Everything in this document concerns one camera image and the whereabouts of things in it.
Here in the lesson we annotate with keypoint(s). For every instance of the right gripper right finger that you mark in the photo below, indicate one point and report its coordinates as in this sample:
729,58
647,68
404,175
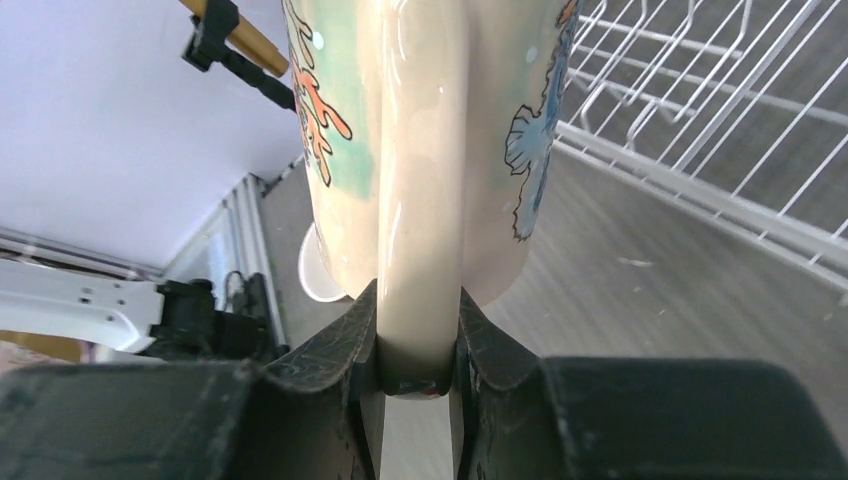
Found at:
492,419

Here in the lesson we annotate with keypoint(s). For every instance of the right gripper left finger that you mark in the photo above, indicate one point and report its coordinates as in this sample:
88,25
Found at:
333,406

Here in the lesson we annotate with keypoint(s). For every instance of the cream floral cup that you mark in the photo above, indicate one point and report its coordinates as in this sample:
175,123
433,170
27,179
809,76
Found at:
427,129

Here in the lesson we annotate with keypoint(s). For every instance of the gold microphone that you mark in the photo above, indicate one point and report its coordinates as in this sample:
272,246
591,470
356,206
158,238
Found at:
222,35

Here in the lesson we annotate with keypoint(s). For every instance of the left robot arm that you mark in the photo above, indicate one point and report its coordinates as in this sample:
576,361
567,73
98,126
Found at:
168,320

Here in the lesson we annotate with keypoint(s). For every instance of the white wire dish rack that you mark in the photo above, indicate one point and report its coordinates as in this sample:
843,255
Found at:
732,111

